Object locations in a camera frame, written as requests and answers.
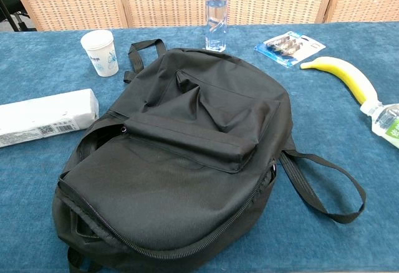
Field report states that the black fabric backpack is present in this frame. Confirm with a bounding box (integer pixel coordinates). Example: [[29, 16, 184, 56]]
[[52, 38, 367, 273]]

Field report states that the clear water bottle white cap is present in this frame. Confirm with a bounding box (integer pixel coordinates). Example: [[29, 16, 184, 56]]
[[204, 0, 229, 53]]

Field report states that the blue blister pack card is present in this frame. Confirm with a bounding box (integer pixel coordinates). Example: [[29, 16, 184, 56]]
[[252, 30, 327, 69]]

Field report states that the white paper cup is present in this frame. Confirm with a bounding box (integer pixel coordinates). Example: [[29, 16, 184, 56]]
[[80, 29, 120, 78]]

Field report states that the blue table cover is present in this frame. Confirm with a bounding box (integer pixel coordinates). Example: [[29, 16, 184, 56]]
[[0, 20, 399, 273]]

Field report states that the long white cardboard box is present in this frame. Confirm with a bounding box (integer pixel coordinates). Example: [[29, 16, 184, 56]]
[[0, 88, 100, 149]]

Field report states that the yellow banana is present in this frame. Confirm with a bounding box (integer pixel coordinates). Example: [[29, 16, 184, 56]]
[[299, 56, 382, 106]]

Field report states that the plastic bottle green label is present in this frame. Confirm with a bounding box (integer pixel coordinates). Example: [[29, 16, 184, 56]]
[[358, 100, 399, 150]]

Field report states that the black office chair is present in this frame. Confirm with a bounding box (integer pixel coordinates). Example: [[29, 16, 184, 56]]
[[0, 0, 37, 32]]

